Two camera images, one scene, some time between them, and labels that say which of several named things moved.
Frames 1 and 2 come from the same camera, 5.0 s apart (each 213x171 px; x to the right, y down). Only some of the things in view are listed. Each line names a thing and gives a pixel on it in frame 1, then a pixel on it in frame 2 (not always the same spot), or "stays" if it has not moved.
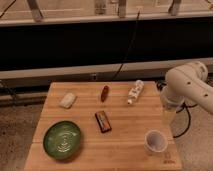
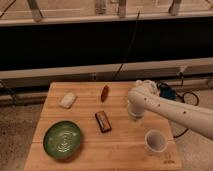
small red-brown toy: (105, 92) stays
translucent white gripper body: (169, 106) → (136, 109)
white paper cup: (155, 140) stays
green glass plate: (62, 140) stays
